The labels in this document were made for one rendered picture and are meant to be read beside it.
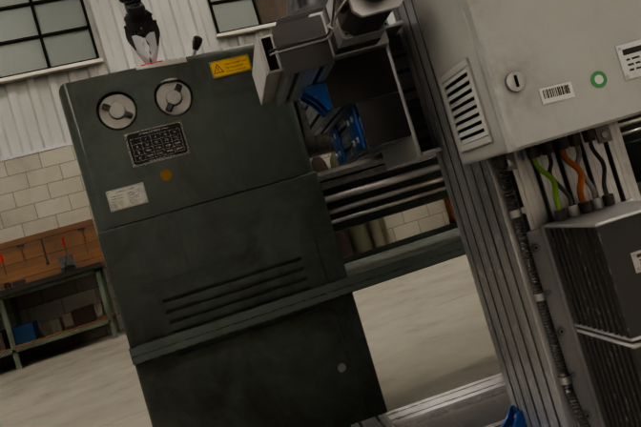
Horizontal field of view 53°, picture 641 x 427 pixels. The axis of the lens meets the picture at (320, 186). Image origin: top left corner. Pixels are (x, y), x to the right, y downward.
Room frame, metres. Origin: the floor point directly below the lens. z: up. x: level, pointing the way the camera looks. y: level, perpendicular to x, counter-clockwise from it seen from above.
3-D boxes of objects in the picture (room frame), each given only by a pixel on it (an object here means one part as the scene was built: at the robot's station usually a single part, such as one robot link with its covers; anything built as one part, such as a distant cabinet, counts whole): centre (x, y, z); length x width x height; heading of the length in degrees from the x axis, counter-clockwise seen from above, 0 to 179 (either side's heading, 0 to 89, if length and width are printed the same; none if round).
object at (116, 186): (1.94, 0.35, 1.06); 0.59 x 0.48 x 0.39; 104
